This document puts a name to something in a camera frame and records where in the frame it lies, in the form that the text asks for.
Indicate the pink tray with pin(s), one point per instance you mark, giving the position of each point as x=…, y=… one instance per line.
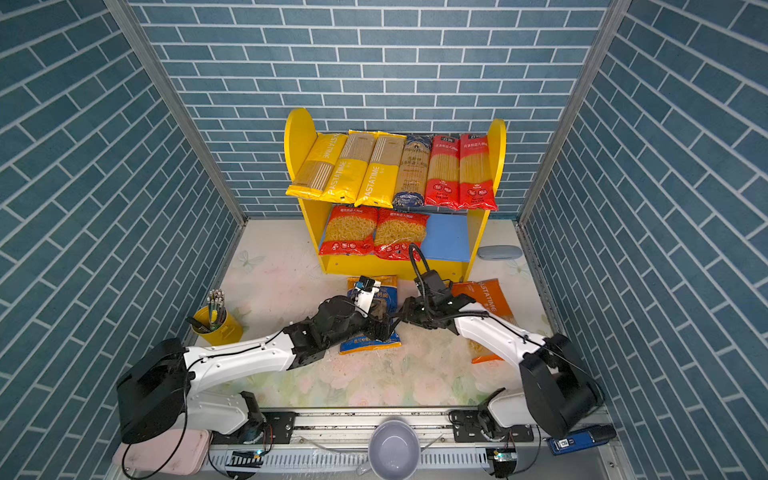
x=149, y=455

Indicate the grey oval case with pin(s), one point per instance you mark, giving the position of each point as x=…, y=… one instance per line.
x=499, y=252

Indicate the blue handheld device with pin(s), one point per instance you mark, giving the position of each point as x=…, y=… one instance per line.
x=582, y=439

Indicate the red spaghetti bag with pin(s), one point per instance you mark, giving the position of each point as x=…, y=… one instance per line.
x=442, y=186
x=475, y=176

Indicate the yellow shelf unit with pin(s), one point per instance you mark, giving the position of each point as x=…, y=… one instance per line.
x=453, y=236

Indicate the red macaroni bag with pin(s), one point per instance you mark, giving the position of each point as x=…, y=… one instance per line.
x=349, y=231
x=396, y=231

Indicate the yellow spaghetti bag long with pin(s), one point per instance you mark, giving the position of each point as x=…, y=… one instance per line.
x=349, y=172

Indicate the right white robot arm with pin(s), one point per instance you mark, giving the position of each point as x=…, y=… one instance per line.
x=558, y=391

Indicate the blue shell pasta bag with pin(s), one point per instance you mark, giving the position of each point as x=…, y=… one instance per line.
x=385, y=302

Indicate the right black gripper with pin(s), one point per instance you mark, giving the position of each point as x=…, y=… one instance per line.
x=410, y=304

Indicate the yellow pen cup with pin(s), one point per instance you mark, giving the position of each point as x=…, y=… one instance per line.
x=214, y=323

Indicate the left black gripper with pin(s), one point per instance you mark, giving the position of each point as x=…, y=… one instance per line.
x=383, y=329

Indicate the blue-top Moli pasta bag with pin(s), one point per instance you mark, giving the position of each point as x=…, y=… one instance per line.
x=413, y=170

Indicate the orange pasta bag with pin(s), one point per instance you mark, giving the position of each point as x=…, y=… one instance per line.
x=489, y=294

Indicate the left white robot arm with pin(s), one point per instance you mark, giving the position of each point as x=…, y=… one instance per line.
x=162, y=385

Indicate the grey bowl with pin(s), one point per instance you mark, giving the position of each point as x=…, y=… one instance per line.
x=393, y=452

